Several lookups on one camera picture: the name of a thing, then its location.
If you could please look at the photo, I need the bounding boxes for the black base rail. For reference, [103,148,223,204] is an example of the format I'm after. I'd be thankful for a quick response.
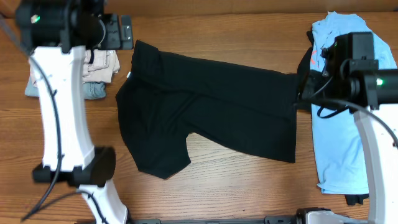
[127,216,297,224]

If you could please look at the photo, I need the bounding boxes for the black t-shirt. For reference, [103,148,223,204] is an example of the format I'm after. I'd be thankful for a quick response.
[116,41,298,179]

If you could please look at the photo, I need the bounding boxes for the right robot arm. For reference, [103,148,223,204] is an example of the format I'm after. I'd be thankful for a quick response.
[298,32,397,224]

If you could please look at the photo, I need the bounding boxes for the light blue t-shirt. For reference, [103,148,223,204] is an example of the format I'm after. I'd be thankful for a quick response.
[310,11,397,195]

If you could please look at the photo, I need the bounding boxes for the folded light blue jeans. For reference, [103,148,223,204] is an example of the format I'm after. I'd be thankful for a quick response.
[24,79,106,100]

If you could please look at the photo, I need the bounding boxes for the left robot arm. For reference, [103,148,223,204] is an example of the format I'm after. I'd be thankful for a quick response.
[15,0,133,224]

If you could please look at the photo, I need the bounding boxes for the folded beige pants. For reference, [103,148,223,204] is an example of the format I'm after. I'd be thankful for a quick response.
[29,46,120,90]

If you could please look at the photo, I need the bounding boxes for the black garment under pile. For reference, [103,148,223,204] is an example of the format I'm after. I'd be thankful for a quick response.
[297,31,369,206]

